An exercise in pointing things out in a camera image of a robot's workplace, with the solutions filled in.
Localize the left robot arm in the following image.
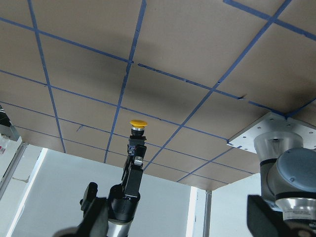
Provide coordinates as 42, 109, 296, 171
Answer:
229, 127, 316, 237

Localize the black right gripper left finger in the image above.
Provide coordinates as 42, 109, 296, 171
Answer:
75, 182, 109, 237

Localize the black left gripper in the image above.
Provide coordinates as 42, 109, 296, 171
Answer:
108, 145, 144, 222

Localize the yellow push button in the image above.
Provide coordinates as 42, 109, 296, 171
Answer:
126, 119, 149, 156

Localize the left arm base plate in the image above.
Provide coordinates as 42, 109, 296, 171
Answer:
228, 112, 316, 153

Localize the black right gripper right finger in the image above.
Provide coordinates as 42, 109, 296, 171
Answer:
247, 195, 295, 237

